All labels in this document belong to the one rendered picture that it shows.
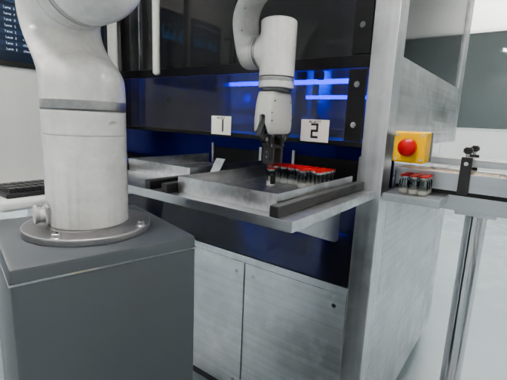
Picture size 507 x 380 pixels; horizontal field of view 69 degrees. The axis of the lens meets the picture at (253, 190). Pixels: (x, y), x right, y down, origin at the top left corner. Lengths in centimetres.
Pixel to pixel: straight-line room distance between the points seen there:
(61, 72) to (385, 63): 70
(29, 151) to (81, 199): 83
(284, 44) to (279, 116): 16
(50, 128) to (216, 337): 105
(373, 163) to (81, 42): 68
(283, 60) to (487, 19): 492
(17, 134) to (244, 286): 87
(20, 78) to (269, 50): 82
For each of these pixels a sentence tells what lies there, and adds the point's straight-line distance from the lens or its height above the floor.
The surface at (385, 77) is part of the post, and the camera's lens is 96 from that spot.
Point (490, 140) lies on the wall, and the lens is 553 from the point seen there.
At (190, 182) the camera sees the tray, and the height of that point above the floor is 91.
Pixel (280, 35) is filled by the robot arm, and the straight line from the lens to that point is 89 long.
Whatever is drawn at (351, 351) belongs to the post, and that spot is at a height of 42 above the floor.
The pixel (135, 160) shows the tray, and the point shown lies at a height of 91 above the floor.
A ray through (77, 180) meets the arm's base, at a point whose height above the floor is 95.
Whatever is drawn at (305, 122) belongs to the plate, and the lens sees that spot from 104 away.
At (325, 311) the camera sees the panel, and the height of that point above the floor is 51.
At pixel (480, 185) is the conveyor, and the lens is 103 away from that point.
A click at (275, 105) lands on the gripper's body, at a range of 87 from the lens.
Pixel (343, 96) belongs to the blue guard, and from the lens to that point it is 100.
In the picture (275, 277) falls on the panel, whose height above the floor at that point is 56.
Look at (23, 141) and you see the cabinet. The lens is 140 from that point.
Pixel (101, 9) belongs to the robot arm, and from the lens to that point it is 56.
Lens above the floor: 104
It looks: 11 degrees down
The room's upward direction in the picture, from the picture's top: 2 degrees clockwise
